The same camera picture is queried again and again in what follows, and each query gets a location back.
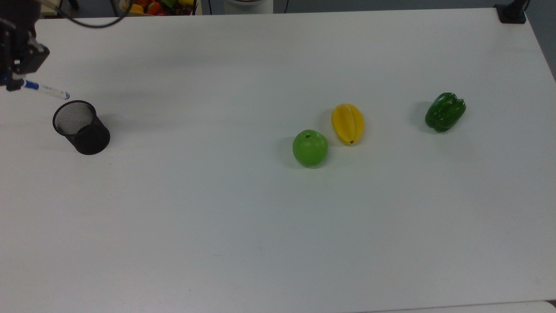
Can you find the black table clamp mount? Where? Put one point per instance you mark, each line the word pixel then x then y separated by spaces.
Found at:
pixel 511 14

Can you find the green bell pepper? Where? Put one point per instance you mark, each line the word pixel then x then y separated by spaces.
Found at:
pixel 445 112

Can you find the red toy fruit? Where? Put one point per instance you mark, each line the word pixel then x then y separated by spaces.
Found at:
pixel 154 8

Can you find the box of toy fruit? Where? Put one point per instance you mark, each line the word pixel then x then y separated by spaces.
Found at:
pixel 160 8

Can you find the orange toy fruit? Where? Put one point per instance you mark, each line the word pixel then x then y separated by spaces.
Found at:
pixel 136 8

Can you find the blue white marker pen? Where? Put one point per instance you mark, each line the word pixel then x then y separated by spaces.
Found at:
pixel 47 90

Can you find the yellow starfruit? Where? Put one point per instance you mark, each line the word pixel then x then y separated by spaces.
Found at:
pixel 347 124

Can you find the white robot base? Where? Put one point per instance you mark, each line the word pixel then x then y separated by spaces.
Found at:
pixel 260 7

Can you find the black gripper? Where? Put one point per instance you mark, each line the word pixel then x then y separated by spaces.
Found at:
pixel 24 54

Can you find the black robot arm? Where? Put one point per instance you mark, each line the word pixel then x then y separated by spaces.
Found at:
pixel 17 11

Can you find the green apple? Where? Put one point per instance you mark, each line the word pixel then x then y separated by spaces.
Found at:
pixel 310 148

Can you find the black mesh pen cup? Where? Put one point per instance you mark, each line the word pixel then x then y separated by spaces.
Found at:
pixel 90 140

